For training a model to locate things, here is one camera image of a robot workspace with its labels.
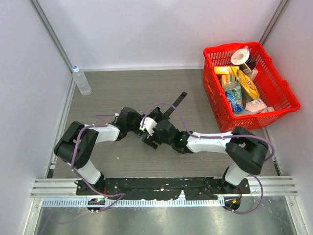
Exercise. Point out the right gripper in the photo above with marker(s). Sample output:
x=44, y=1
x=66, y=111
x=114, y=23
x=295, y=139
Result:
x=153, y=138

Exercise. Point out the black folding umbrella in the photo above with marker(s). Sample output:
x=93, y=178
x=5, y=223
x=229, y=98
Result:
x=157, y=115

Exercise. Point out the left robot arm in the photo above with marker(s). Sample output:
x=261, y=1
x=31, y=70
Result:
x=77, y=143

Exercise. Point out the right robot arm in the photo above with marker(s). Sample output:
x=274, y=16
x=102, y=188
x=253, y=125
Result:
x=247, y=151

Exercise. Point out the blue green snack packet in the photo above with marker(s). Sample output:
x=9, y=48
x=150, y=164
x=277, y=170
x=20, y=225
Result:
x=234, y=97

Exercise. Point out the clear plastic bottle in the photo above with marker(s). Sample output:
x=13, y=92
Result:
x=81, y=81

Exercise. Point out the yellow box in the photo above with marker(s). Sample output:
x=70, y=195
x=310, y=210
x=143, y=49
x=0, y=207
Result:
x=222, y=70

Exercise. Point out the pink white box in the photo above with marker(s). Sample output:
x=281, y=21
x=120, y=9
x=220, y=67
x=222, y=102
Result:
x=255, y=106

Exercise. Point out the yellow snack bag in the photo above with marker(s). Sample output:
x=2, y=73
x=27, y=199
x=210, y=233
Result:
x=247, y=85

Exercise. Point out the red plastic basket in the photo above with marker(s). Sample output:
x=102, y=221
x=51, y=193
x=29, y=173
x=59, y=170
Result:
x=273, y=89

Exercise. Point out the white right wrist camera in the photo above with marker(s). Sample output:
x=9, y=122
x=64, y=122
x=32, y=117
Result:
x=147, y=124

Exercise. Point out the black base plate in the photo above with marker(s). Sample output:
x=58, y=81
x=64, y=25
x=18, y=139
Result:
x=164, y=189

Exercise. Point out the white slotted cable duct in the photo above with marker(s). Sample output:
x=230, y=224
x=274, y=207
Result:
x=92, y=202

